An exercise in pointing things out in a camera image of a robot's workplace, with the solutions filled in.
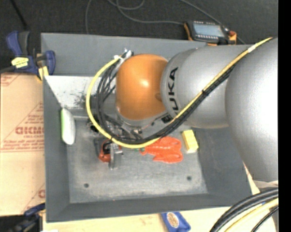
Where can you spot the yellow sponge block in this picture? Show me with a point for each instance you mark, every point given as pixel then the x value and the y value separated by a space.
pixel 190 141

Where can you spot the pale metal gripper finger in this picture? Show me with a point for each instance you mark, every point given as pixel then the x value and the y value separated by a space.
pixel 98 147
pixel 115 157

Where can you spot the black cylinder on white bracket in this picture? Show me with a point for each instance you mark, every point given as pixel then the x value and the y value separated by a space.
pixel 166 119

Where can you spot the white and green oblong brush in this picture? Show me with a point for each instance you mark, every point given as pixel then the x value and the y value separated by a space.
pixel 68 127

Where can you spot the small orange-red toy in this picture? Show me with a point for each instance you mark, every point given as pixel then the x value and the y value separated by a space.
pixel 104 155

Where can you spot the brown cardboard board, red print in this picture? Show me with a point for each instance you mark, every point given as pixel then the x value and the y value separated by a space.
pixel 17 129

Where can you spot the orange-red toy lobster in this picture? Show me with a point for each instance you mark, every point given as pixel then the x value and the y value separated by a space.
pixel 167 151

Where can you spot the grey metal bin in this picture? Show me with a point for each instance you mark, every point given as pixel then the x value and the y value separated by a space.
pixel 135 178

